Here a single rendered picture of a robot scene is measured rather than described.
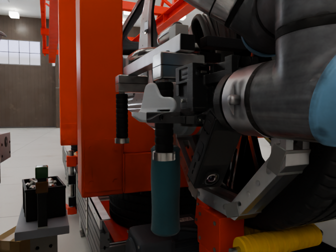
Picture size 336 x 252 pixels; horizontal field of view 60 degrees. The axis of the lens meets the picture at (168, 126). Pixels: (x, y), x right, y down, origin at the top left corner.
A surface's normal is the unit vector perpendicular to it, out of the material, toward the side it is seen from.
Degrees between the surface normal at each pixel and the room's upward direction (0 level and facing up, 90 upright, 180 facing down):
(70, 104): 90
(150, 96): 90
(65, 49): 90
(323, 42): 91
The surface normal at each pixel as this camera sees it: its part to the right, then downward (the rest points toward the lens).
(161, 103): -0.56, 0.04
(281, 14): -0.99, 0.02
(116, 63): 0.38, 0.04
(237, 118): -0.81, 0.50
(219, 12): -0.52, 0.78
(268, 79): -0.85, -0.37
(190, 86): -0.92, 0.02
